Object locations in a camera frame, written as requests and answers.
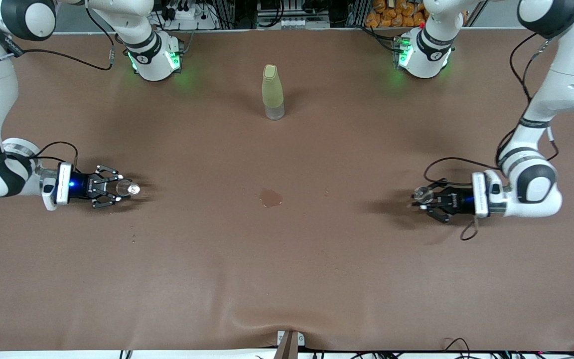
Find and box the orange snack packet pile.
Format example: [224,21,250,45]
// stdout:
[365,0,430,28]

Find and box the black base cable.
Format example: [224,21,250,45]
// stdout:
[359,24,400,53]

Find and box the small clear glass cup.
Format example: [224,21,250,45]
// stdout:
[116,180,141,197]

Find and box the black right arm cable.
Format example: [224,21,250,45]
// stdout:
[0,0,116,173]

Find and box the metal mount bracket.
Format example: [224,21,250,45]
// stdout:
[275,330,305,359]

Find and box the brown liquid puddle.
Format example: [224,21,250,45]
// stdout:
[260,188,283,208]

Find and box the brown table cover sheet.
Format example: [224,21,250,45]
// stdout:
[0,27,574,352]

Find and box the yellow-green bottle shaker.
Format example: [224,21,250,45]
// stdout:
[262,64,286,121]

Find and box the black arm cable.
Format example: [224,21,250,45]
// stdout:
[0,0,116,173]
[424,32,560,241]

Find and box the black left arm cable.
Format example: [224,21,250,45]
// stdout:
[424,32,560,241]

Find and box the white power strip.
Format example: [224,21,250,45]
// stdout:
[165,0,218,30]

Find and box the black looped floor cable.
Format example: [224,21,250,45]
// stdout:
[441,338,472,359]

